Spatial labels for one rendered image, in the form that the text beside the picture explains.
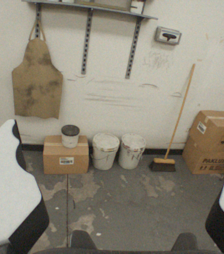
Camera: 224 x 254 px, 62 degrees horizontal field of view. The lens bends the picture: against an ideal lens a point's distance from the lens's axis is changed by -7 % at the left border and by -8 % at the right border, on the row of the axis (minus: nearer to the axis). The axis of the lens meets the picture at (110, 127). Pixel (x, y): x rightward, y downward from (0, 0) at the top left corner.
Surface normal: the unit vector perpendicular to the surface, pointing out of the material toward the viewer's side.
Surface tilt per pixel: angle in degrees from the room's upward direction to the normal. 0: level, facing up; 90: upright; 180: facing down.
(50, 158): 90
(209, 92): 90
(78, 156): 88
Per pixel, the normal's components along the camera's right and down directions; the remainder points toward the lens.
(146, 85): 0.15, 0.55
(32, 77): 0.37, 0.51
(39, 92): -0.35, 0.44
